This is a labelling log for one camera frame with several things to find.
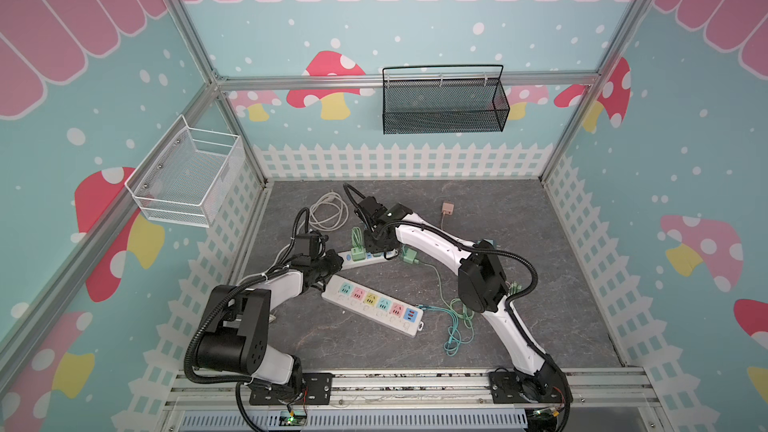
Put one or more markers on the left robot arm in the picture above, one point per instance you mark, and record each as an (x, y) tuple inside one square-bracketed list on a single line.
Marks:
[(231, 342)]

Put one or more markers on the pink charger plug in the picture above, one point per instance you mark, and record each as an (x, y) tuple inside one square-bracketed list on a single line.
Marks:
[(447, 208)]

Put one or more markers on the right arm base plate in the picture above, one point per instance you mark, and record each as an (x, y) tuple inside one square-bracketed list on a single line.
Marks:
[(514, 387)]

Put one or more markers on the small white blue power strip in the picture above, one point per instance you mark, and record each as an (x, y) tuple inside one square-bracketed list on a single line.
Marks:
[(349, 262)]

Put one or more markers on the black mesh wall basket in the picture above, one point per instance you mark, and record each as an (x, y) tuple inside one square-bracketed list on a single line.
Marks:
[(441, 99)]

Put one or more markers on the large white multicolour power strip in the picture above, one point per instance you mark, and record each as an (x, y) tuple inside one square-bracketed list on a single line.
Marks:
[(373, 305)]

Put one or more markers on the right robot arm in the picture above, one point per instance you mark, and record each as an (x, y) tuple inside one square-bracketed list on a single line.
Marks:
[(482, 287)]

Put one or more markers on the green charger plug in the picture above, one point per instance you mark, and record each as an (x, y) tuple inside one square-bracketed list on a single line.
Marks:
[(358, 253), (409, 255)]

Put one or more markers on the aluminium front rail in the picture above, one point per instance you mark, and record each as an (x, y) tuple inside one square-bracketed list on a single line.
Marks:
[(469, 399)]

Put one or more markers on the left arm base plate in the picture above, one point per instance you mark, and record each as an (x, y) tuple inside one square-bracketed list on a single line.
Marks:
[(311, 389)]

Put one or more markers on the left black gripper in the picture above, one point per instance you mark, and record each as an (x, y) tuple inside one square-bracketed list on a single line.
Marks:
[(335, 264)]

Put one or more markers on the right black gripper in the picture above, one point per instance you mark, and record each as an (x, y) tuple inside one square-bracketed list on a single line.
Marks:
[(374, 237)]

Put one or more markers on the white mesh wall basket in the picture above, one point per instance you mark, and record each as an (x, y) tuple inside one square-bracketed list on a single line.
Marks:
[(187, 176)]

